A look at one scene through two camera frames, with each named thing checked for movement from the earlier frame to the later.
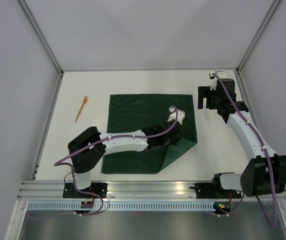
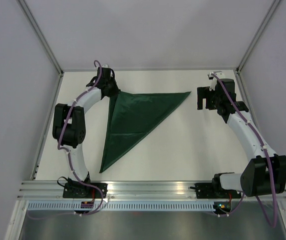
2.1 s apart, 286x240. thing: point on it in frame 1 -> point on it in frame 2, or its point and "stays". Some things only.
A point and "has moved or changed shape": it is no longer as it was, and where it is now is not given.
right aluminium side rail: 249,108 stays
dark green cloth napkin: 129,113 has moved or changed shape
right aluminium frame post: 258,35 stays
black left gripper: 174,142 -> 116,91
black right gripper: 205,92 stays
